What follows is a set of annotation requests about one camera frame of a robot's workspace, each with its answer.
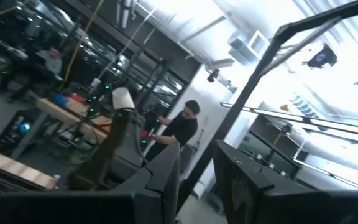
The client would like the white ceiling air unit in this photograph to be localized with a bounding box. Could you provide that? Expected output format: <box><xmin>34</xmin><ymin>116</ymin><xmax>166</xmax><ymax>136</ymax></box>
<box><xmin>227</xmin><ymin>30</ymin><xmax>272</xmax><ymax>66</ymax></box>

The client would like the black ceiling-hung device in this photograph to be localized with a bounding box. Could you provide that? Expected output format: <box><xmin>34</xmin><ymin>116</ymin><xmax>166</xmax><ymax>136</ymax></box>
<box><xmin>306</xmin><ymin>43</ymin><xmax>338</xmax><ymax>70</ymax></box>

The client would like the black computer tower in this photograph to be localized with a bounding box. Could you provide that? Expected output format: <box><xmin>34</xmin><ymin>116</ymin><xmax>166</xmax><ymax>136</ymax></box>
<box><xmin>0</xmin><ymin>108</ymin><xmax>43</xmax><ymax>158</ymax></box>

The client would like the wooden workbench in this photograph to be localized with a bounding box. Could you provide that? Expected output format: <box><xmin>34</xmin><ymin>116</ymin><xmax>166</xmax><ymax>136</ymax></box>
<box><xmin>35</xmin><ymin>98</ymin><xmax>113</xmax><ymax>144</ymax></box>

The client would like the person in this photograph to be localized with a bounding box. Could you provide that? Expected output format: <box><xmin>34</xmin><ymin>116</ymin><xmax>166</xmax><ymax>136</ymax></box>
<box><xmin>144</xmin><ymin>99</ymin><xmax>202</xmax><ymax>162</ymax></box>
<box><xmin>35</xmin><ymin>46</ymin><xmax>63</xmax><ymax>75</ymax></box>

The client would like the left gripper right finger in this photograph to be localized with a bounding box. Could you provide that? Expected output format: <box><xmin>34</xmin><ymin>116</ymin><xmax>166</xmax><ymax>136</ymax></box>
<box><xmin>213</xmin><ymin>139</ymin><xmax>358</xmax><ymax>224</ymax></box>

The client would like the black ceiling camera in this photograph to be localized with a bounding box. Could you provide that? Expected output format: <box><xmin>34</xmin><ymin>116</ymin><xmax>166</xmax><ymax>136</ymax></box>
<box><xmin>206</xmin><ymin>68</ymin><xmax>221</xmax><ymax>83</ymax></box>

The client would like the white cylindrical container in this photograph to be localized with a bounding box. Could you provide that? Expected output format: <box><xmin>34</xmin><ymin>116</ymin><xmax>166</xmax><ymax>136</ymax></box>
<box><xmin>112</xmin><ymin>86</ymin><xmax>135</xmax><ymax>110</ymax></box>

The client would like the black aluminium rig frame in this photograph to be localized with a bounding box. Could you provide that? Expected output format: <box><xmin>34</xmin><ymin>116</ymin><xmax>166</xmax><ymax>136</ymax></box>
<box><xmin>175</xmin><ymin>0</ymin><xmax>358</xmax><ymax>215</ymax></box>

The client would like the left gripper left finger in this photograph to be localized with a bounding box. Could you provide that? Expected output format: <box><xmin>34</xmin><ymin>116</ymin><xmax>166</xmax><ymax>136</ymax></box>
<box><xmin>0</xmin><ymin>142</ymin><xmax>182</xmax><ymax>224</ymax></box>

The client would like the red round object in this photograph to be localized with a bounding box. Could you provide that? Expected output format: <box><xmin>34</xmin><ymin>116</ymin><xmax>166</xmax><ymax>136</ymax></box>
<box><xmin>70</xmin><ymin>92</ymin><xmax>85</xmax><ymax>103</ymax></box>

